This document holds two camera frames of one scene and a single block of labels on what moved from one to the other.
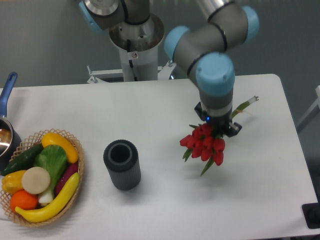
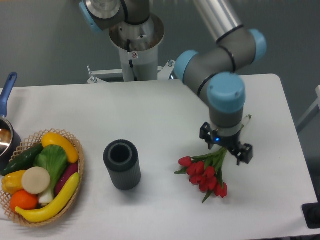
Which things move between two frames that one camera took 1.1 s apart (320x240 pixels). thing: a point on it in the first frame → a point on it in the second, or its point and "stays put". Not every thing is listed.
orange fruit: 21,199 stays put
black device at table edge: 311,212 stays put
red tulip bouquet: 204,142 → 204,170
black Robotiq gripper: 220,124 → 243,153
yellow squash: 51,138 stays put
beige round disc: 36,180 stays put
